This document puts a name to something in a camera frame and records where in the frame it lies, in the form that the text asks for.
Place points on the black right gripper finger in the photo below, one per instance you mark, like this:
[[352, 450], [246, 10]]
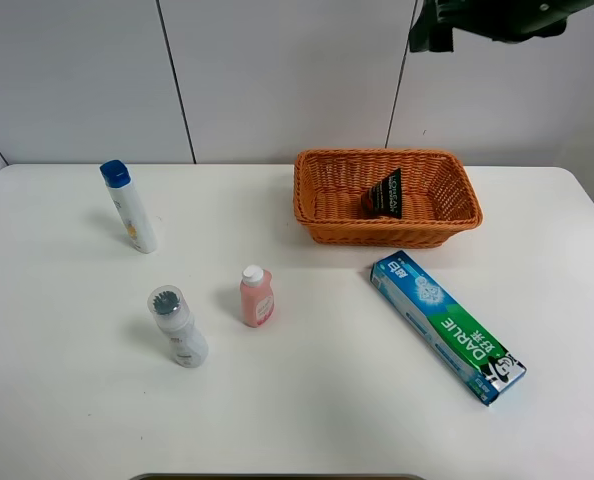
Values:
[[432, 32]]

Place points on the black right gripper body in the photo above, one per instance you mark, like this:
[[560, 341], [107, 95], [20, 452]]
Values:
[[512, 20]]

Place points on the black tube with grey cap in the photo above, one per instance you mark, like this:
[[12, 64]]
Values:
[[384, 199]]

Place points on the orange wicker basket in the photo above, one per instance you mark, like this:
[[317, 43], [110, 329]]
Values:
[[406, 198]]

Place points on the green blue toothpaste box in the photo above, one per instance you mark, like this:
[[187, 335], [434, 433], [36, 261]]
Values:
[[481, 362]]

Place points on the pink bottle white cap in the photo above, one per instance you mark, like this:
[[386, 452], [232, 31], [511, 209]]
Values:
[[257, 296]]

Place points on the white shampoo bottle blue cap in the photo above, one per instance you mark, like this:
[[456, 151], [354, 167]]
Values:
[[129, 206]]

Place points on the white bottle with brush cap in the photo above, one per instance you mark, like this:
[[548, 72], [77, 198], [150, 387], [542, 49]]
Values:
[[176, 321]]

